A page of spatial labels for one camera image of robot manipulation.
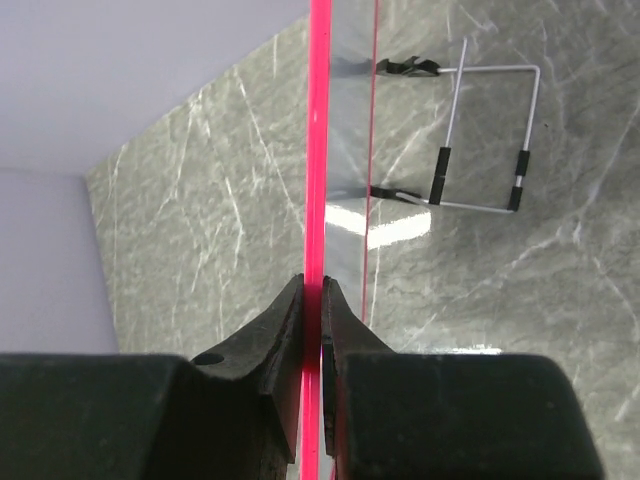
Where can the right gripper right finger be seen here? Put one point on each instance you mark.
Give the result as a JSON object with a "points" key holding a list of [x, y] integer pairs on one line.
{"points": [[390, 415]]}

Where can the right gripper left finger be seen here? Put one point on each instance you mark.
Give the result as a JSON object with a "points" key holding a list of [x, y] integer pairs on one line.
{"points": [[231, 412]]}

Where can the whiteboard wire stand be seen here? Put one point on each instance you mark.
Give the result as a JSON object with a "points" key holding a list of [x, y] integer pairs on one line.
{"points": [[485, 112]]}

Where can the pink framed whiteboard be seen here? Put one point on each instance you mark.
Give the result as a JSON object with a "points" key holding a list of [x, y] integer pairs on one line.
{"points": [[341, 86]]}

